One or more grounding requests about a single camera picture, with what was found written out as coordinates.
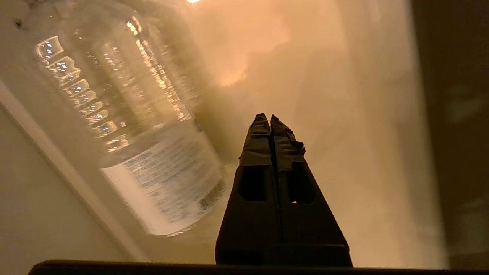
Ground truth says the clear water bottle grey cap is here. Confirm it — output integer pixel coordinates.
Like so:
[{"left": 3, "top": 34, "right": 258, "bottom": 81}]
[{"left": 23, "top": 0, "right": 226, "bottom": 237}]

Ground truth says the white drawer with black handle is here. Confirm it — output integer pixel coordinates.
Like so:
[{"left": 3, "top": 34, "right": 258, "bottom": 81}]
[{"left": 0, "top": 0, "right": 449, "bottom": 270}]

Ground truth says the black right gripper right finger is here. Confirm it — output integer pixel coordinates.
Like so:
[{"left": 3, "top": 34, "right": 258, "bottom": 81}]
[{"left": 270, "top": 114, "right": 353, "bottom": 267}]

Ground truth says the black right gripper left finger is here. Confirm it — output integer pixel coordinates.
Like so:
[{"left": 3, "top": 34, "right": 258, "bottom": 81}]
[{"left": 215, "top": 113, "right": 285, "bottom": 267}]

